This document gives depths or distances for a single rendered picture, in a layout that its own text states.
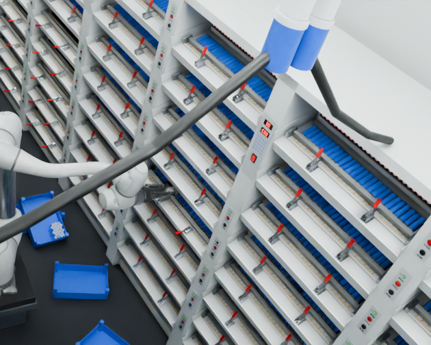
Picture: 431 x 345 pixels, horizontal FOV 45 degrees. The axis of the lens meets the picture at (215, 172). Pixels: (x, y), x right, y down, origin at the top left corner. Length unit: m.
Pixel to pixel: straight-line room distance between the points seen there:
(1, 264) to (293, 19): 2.01
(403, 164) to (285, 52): 0.77
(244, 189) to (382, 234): 0.62
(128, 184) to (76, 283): 1.04
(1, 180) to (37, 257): 0.81
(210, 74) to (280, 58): 1.23
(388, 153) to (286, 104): 0.42
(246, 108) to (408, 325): 0.97
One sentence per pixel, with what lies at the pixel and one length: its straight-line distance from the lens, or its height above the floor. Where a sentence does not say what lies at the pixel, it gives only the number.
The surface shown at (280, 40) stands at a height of 2.13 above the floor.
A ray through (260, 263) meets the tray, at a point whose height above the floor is 0.98.
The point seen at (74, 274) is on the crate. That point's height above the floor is 0.00.
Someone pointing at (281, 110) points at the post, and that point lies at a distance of 1.88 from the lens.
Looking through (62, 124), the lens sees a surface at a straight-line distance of 3.58.
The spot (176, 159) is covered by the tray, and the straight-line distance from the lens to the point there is 2.53.
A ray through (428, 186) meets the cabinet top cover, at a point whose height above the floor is 1.74.
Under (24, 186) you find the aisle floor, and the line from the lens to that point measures 3.67.
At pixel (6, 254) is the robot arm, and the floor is 0.47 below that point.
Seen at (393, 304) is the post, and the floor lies 1.34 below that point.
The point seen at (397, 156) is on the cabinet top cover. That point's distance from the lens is 1.66.
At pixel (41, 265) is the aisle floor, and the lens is 3.21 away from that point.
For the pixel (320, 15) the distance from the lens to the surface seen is 1.01.
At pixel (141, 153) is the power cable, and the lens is 0.93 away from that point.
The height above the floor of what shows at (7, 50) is 0.39.
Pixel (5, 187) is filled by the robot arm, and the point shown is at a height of 0.71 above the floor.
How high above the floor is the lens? 2.46
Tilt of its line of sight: 36 degrees down
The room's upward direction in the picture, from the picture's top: 21 degrees clockwise
